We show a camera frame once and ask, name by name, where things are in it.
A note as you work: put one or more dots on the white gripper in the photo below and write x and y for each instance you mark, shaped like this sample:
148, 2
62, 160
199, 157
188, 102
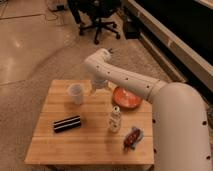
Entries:
98, 84

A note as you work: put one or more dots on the small white bottle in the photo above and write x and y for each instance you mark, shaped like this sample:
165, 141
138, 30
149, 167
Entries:
114, 122

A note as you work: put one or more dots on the wooden table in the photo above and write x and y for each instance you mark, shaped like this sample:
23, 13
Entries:
91, 143

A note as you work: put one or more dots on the orange plate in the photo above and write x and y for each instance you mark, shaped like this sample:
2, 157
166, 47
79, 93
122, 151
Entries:
125, 98

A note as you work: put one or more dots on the clear plastic cup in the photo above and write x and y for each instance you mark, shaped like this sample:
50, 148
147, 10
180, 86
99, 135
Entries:
75, 91

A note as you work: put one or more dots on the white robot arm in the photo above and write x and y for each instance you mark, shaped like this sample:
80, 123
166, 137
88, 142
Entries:
179, 118

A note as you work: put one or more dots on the black striped eraser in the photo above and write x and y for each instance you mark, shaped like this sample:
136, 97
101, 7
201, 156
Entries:
66, 124

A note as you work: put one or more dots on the black box on floor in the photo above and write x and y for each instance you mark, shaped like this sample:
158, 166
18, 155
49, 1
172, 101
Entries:
130, 28

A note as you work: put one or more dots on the black office chair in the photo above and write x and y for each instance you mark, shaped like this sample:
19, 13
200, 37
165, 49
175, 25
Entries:
96, 10

